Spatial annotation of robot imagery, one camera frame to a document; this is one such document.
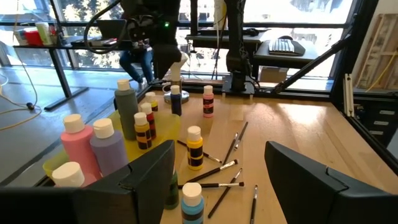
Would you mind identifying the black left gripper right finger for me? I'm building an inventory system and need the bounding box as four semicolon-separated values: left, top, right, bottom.
264;141;398;224

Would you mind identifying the small red paint bottle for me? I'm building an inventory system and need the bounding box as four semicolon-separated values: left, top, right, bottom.
140;102;157;140

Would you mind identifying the black keyboard tray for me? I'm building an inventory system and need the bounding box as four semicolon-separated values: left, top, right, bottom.
253;34;320;70

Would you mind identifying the small blue paint bottle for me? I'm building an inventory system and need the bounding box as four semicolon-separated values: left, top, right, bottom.
182;182;205;224

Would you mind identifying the person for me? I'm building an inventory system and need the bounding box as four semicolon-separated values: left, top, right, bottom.
119;40;155;91

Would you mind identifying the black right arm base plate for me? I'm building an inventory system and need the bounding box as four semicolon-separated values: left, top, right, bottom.
221;74;261;96

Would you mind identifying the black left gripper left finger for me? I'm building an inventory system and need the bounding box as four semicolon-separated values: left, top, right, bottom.
0;139;177;224

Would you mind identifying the large grey paint bottle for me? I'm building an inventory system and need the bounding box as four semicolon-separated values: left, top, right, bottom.
114;79;139;141

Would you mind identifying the black laptop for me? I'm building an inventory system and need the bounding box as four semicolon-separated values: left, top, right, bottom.
95;18;130;43

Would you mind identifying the white computer keyboard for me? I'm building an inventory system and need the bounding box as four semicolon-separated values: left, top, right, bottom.
267;37;297;54

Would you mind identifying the small pink paint bottle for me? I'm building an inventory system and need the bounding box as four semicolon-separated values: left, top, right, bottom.
203;85;215;118

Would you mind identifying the wooden pallet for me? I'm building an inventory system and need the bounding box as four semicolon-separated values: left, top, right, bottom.
353;12;398;93

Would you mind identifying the small yellow paint bottle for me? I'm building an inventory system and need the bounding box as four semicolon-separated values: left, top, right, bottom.
145;91;159;112
187;125;205;171

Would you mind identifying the small green paint bottle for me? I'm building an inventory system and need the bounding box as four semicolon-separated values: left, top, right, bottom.
164;167;180;210

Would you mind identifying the yellow translucent plastic bin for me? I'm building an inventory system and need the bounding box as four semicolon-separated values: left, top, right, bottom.
42;110;182;180

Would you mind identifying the red container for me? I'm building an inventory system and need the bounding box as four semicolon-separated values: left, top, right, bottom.
24;28;44;47

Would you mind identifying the silver aluminium extrusion piece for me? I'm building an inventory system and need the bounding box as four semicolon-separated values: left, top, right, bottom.
343;73;356;118

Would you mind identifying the cardboard box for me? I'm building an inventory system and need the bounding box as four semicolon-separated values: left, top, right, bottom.
259;66;289;84

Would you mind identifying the large light pink paint bottle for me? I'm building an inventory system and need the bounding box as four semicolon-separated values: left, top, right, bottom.
60;114;102;184

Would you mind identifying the large coral red paint bottle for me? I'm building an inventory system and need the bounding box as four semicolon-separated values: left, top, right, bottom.
52;161;97;189

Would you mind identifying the green and white cup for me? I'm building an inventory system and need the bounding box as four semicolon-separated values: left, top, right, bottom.
35;21;53;47

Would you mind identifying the small dark purple paint bottle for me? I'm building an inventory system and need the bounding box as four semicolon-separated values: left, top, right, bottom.
170;85;183;116

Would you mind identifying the black office desk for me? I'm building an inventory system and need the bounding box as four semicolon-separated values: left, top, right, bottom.
12;35;134;111

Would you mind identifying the large purple paint bottle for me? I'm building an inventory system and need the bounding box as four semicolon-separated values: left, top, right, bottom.
90;118;129;177

